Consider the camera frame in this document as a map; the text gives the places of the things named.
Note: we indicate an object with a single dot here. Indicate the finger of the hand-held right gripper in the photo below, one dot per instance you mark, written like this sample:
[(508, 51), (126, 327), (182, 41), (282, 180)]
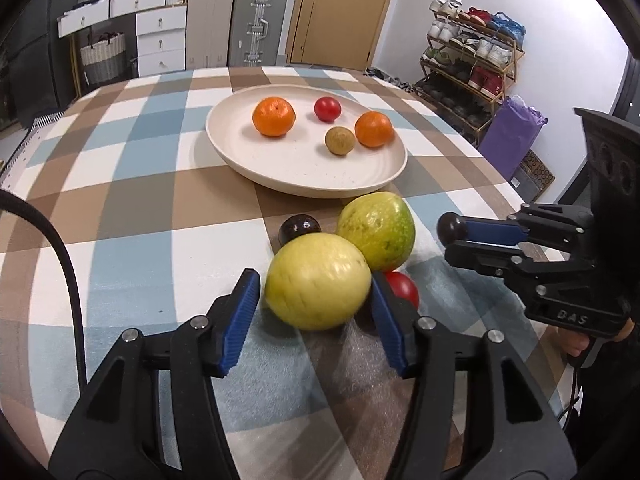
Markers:
[(495, 231), (480, 257)]

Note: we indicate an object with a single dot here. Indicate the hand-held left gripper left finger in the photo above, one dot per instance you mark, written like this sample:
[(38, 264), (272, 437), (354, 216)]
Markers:
[(240, 320)]

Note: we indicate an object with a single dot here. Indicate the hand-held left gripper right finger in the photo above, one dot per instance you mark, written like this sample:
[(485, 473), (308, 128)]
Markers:
[(387, 325)]

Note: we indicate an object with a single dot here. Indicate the red tomato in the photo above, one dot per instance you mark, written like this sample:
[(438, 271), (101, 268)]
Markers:
[(327, 109), (404, 287)]

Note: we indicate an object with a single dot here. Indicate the dark purple round fruit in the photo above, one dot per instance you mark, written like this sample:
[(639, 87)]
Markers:
[(297, 227), (451, 226)]

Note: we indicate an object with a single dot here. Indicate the yellow round fruit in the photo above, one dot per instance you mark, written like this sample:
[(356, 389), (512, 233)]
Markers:
[(315, 282)]

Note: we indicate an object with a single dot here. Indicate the green round fruit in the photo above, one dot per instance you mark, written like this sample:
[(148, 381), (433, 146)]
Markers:
[(377, 230)]

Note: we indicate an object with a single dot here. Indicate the small orange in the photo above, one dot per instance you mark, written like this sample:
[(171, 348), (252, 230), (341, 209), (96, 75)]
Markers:
[(374, 129)]

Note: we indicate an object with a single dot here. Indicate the cream round plate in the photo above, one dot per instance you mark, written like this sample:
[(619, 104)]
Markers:
[(300, 170)]

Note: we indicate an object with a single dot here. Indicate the small brown fruit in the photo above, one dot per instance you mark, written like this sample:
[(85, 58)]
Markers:
[(340, 141)]

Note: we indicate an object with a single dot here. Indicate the large orange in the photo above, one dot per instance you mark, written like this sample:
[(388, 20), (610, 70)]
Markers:
[(273, 117)]

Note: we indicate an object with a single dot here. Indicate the person's right forearm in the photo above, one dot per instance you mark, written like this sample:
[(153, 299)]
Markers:
[(610, 400)]

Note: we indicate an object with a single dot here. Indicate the person's right hand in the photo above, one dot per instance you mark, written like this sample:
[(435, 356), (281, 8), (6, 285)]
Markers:
[(572, 342)]

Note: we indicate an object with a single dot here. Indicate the dark doormat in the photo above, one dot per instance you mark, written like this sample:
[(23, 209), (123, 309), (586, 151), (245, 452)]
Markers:
[(534, 175)]

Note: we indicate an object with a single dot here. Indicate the purple bag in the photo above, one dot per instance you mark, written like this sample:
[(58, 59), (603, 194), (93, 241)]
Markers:
[(510, 140)]

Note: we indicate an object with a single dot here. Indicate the wooden shoe rack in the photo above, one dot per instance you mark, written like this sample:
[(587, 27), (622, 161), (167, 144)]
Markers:
[(500, 105)]

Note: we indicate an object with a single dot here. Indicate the checkered tablecloth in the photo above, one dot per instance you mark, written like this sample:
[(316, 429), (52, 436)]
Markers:
[(150, 210)]

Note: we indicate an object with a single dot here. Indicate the row of shoes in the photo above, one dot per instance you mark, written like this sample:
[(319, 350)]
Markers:
[(480, 45)]

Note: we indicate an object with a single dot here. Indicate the scattered dark shoes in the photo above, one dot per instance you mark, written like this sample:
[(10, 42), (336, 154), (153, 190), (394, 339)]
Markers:
[(387, 77)]

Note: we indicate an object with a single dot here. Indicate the wooden door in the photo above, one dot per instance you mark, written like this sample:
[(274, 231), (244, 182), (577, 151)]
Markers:
[(345, 15)]

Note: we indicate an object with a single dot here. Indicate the striped mat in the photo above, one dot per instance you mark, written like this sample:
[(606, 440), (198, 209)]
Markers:
[(47, 120)]

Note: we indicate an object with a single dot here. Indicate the white drawer desk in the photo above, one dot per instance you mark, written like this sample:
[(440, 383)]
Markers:
[(160, 40)]

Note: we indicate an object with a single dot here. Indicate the silver suitcase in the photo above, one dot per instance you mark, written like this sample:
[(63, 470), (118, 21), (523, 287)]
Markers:
[(257, 25)]

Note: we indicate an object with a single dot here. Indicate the wicker basket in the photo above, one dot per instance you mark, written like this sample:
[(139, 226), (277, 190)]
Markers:
[(102, 57)]

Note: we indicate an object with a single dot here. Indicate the beige suitcase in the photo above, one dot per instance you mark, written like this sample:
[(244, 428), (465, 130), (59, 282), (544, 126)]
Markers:
[(210, 25)]

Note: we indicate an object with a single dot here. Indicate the dark refrigerator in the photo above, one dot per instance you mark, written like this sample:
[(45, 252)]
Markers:
[(35, 50)]

